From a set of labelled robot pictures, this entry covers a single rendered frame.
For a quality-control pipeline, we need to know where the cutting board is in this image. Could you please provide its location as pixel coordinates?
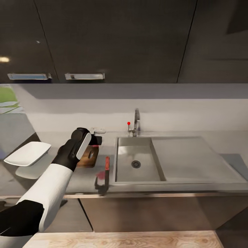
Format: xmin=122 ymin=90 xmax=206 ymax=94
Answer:
xmin=76 ymin=145 xmax=99 ymax=166

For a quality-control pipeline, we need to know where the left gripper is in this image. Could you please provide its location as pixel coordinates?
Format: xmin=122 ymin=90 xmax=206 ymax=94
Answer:
xmin=90 ymin=135 xmax=102 ymax=145

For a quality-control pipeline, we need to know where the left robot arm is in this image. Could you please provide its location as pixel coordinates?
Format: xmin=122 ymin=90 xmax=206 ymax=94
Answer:
xmin=0 ymin=127 xmax=106 ymax=248

